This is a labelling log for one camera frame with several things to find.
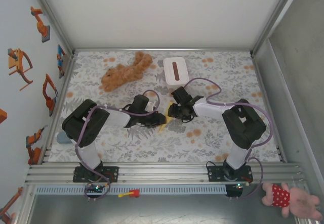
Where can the black controller board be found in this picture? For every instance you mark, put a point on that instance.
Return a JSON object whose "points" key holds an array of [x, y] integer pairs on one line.
{"points": [[236, 187], [95, 189]]}

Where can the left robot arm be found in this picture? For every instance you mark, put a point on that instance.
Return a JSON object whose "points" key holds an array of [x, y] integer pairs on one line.
{"points": [[83, 123]]}

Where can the pink plush toy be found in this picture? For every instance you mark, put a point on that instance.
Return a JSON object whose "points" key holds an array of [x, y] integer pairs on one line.
{"points": [[301, 203]]}

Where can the orange gripper wall sticker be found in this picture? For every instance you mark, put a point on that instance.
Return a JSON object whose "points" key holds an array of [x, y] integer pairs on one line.
{"points": [[16, 62]]}

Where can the small orange block sticker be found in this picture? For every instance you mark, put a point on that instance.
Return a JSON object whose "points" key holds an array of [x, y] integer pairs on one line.
{"points": [[2, 116]]}

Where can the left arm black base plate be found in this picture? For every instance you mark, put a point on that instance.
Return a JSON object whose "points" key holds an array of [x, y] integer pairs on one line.
{"points": [[111, 173]]}

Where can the brown teddy bear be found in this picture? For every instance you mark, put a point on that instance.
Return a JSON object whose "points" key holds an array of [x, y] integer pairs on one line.
{"points": [[121, 74]]}

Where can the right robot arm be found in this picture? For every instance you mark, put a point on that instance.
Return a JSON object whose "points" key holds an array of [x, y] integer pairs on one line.
{"points": [[244, 125]]}

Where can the aluminium frame post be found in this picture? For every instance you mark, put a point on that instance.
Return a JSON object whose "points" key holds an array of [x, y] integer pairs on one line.
{"points": [[273, 19], [53, 19]]}

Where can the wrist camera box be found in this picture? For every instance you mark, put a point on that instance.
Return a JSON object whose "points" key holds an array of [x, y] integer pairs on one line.
{"points": [[181, 95], [141, 102]]}

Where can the grey blue sponge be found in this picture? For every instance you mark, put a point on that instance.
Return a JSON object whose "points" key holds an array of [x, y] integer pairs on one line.
{"points": [[63, 139]]}

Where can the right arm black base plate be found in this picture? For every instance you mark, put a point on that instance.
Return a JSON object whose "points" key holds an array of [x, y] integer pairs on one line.
{"points": [[215, 174]]}

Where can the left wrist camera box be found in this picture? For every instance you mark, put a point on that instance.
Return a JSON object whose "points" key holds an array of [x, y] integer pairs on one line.
{"points": [[141, 102]]}

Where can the red yellow plastic clip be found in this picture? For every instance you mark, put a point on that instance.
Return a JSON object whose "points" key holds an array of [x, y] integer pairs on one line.
{"points": [[134, 193]]}

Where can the yellow cloth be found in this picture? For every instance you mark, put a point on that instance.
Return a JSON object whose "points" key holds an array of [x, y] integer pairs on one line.
{"points": [[162, 128]]}

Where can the wide aluminium beam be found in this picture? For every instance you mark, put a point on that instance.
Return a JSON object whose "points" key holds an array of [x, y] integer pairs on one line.
{"points": [[164, 173]]}

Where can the white tissue box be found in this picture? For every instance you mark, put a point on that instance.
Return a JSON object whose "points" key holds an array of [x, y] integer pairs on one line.
{"points": [[174, 69]]}

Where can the floral tablecloth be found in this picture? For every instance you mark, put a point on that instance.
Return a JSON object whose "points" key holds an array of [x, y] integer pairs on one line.
{"points": [[202, 145]]}

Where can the blue orange robot sticker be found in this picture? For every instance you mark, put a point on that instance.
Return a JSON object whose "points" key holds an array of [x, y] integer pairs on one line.
{"points": [[60, 62]]}

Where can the aluminium frame rail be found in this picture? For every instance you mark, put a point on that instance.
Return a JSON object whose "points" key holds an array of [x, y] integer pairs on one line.
{"points": [[63, 87], [162, 49], [268, 107]]}

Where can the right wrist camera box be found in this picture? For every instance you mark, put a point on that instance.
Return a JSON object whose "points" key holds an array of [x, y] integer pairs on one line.
{"points": [[181, 95]]}

